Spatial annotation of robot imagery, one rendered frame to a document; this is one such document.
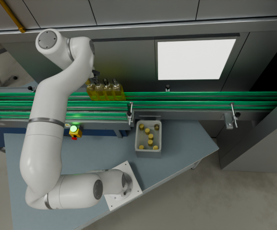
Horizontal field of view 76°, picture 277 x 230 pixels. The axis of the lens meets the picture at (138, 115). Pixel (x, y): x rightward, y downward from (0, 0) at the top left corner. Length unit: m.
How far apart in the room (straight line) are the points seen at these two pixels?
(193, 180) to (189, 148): 0.77
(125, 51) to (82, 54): 0.55
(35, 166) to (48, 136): 0.08
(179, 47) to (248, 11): 0.34
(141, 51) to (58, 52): 0.58
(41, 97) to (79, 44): 0.20
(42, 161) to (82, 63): 0.29
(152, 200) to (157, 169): 0.77
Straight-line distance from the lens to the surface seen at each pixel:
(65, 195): 0.60
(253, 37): 1.18
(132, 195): 1.34
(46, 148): 0.49
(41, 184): 0.51
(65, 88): 0.56
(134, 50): 1.09
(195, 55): 1.13
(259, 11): 1.09
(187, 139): 1.50
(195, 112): 1.29
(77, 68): 0.56
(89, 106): 1.30
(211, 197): 2.21
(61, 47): 0.62
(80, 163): 1.55
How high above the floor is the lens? 2.13
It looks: 60 degrees down
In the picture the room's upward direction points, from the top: 12 degrees counter-clockwise
